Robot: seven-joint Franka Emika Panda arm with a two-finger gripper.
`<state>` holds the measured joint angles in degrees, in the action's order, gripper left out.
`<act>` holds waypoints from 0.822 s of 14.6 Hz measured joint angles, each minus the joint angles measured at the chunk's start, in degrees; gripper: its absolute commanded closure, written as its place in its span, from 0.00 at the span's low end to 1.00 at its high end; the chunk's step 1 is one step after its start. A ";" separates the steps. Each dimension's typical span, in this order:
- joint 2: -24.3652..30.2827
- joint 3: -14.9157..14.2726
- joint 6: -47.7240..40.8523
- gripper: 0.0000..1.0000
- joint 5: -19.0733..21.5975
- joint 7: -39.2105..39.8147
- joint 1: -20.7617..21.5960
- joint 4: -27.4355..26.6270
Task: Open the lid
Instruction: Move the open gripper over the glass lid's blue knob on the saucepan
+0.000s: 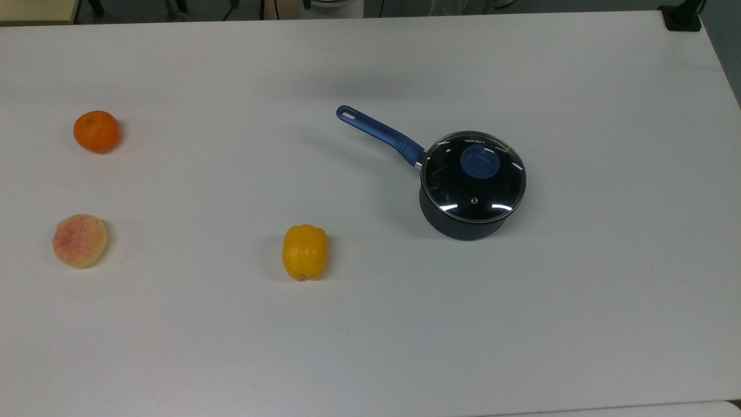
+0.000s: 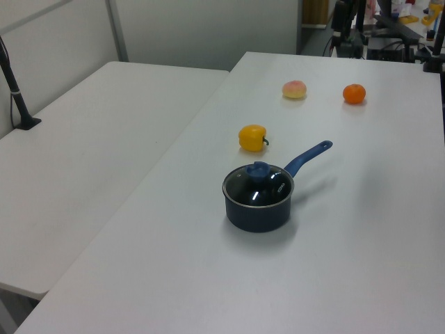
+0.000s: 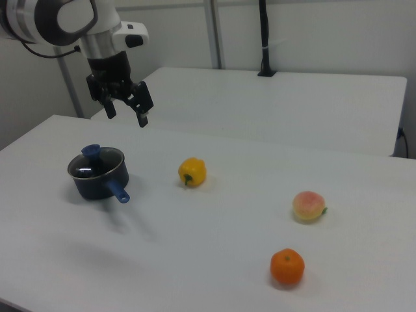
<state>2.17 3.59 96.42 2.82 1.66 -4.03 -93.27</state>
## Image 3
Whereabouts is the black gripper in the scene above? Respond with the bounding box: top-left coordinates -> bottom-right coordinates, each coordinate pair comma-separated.
86,51 -> 155,129

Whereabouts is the glass lid with blue knob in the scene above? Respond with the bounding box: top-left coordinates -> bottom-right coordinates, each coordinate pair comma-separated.
67,144 -> 125,181

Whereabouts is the dark blue saucepan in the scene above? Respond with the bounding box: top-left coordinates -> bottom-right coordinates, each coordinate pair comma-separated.
67,152 -> 131,205

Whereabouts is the yellow bell pepper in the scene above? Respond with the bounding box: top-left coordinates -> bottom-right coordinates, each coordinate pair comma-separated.
177,157 -> 207,188

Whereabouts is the white side table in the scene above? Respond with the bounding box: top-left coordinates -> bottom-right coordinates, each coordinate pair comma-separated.
90,67 -> 408,157

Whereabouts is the pink yellow peach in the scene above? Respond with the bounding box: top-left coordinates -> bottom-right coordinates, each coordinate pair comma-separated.
291,190 -> 329,225

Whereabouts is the orange mandarin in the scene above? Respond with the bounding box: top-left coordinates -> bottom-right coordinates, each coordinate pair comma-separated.
270,248 -> 306,285

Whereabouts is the grey metal frame post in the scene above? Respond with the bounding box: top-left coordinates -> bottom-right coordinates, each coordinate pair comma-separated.
204,0 -> 226,70
53,45 -> 86,118

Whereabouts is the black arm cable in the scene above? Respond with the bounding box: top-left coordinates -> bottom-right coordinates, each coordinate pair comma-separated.
19,40 -> 81,60

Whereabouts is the black camera stand pole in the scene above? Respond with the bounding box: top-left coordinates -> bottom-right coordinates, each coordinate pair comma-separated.
257,0 -> 278,77

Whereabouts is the black power cable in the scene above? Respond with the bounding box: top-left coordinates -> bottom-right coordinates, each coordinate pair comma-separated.
397,126 -> 410,157

